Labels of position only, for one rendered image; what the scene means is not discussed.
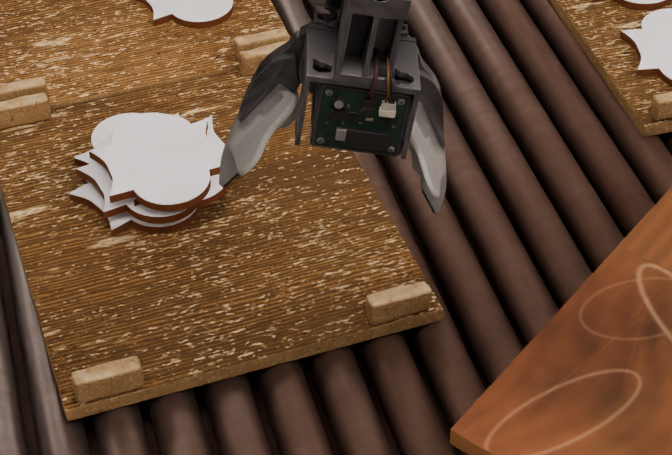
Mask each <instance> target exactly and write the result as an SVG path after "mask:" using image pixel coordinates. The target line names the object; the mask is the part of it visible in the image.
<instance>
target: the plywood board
mask: <svg viewBox="0 0 672 455"><path fill-rule="evenodd" d="M450 444H451V445H453V446H455V447H456V448H458V449H460V450H461V451H463V452H465V453H467V454H468V455H672V187H671V188H670V189H669V190H668V191H667V192H666V193H665V195H664V196H663V197H662V198H661V199H660V200H659V201H658V202H657V203H656V204H655V205H654V207H653V208H652V209H651V210H650V211H649V212H648V213H647V214H646V215H645V216H644V218H643V219H642V220H641V221H640V222H639V223H638V224H637V225H636V226H635V227H634V228H633V230H632V231H631V232H630V233H629V234H628V235H627V236H626V237H625V238H624V239H623V241H622V242H621V243H620V244H619V245H618V246H617V247H616V248H615V249H614V250H613V252H612V253H611V254H610V255H609V256H608V257H607V258H606V259H605V260H604V261H603V262H602V264H601V265H600V266H599V267H598V268H597V269H596V270H595V271H594V272H593V273H592V275H591V276H590V277H589V278H588V279H587V280H586V281H585V282H584V283H583V284H582V285H581V287H580V288H579V289H578V290H577V291H576V292H575V293H574V294H573V295H572V296H571V298H570V299H569V300H568V301H567V302H566V303H565V304H564V305H563V306H562V307H561V309H560V310H559V311H558V312H557V313H556V314H555V315H554V316H553V317H552V318H551V319H550V321H549V322H548V323H547V324H546V325H545V326H544V327H543V328H542V329H541V330H540V332H539V333H538V334H537V335H536V336H535V337H534V338H533V339H532V340H531V341H530V342H529V344H528V345H527V346H526V347H525V348H524V349H523V350H522V351H521V352H520V353H519V355H518V356H517V357H516V358H515V359H514V360H513V361H512V362H511V363H510V364H509V366H508V367H507V368H506V369H505V370H504V371H503V372H502V373H501V374H500V375H499V376H498V378H497V379H496V380H495V381H494V382H493V383H492V384H491V385H490V386H489V387H488V389H487V390H486V391H485V392H484V393H483V394H482V395H481V396H480V397H479V398H478V399H477V401H476V402H475V403H474V404H473V405H472V406H471V407H470V408H469V409H468V410H467V412H466V413H465V414H464V415H463V416H462V417H461V418H460V419H459V420H458V421H457V423H456V424H455V425H454V426H453V427H452V428H451V431H450Z"/></svg>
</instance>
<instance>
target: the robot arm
mask: <svg viewBox="0 0 672 455"><path fill-rule="evenodd" d="M308 1H309V2H310V3H311V4H313V5H318V6H322V7H324V9H326V10H327V11H328V12H329V13H330V14H328V13H320V12H315V18H314V20H313V21H311V22H309V23H307V24H305V25H303V26H301V27H300V31H299V30H298V31H296V32H295V34H294V35H293V37H292V38H291V39H290V40H289V41H288V42H286V43H284V44H283V45H281V46H279V47H278V48H276V49H275V50H273V51H272V52H271V53H270V54H269V55H267V56H266V57H265V58H264V60H263V61H262V62H261V63H260V65H259V66H258V68H257V69H256V71H255V73H254V75H253V77H252V80H251V82H250V84H249V86H248V89H247V91H246V93H245V96H244V98H243V100H242V102H241V105H240V108H239V111H238V114H237V116H236V118H235V120H234V123H233V125H232V128H231V130H230V133H229V135H228V138H227V141H226V143H225V146H224V149H223V152H222V157H221V162H220V173H219V185H220V186H222V187H223V188H225V187H226V186H227V185H228V184H229V183H230V182H231V181H232V180H233V179H234V178H235V177H237V176H238V175H239V174H240V175H241V176H243V175H245V174H246V173H248V172H249V171H250V170H251V169H252V168H253V167H254V166H255V165H256V163H257V162H258V161H259V159H260V158H261V156H262V154H263V151H264V149H265V147H266V145H267V143H268V141H269V139H270V137H271V136H272V134H273V133H274V132H275V131H276V130H278V129H280V128H283V127H287V126H289V125H290V124H291V123H292V122H293V121H295V120H296V123H295V145H298V146H299V145H300V139H301V134H302V128H303V122H304V116H305V110H306V104H307V98H308V93H309V92H310V93H311V94H312V114H311V128H310V144H312V146H314V147H322V148H330V149H338V150H346V151H354V152H362V153H370V154H378V155H386V156H394V157H397V155H400V154H401V158H402V159H406V155H407V150H408V149H409V151H410V152H411V155H412V167H413V169H414V170H415V171H416V172H417V173H418V174H419V175H420V176H421V178H420V180H421V191H422V193H423V195H424V197H425V199H426V200H427V202H428V204H429V206H430V208H431V210H432V212H433V213H437V212H439V211H440V209H441V206H442V203H443V200H444V196H445V191H446V182H447V179H446V153H445V140H444V115H443V99H442V92H441V88H440V85H439V82H438V80H437V78H436V76H435V74H434V72H433V71H432V69H431V68H430V67H429V66H428V65H427V64H426V62H425V61H424V60H423V59H422V57H421V55H420V52H419V48H418V47H417V43H416V42H417V41H416V38H413V37H410V36H409V35H408V25H407V24H403V21H407V20H408V15H409V10H410V6H411V0H308ZM300 83H302V87H301V93H300V99H299V95H298V91H297V88H298V87H299V85H300Z"/></svg>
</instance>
